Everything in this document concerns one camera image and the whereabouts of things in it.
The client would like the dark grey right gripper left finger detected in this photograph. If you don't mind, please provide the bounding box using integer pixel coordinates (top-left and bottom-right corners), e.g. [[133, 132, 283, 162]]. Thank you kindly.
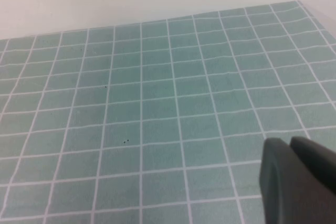
[[258, 137, 336, 224]]

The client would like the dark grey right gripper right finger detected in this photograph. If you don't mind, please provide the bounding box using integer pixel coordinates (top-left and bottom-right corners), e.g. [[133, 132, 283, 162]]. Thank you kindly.
[[289, 135, 336, 197]]

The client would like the green white-grid tablecloth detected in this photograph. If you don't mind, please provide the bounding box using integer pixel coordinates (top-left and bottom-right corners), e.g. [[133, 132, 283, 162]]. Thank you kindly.
[[0, 0, 336, 224]]

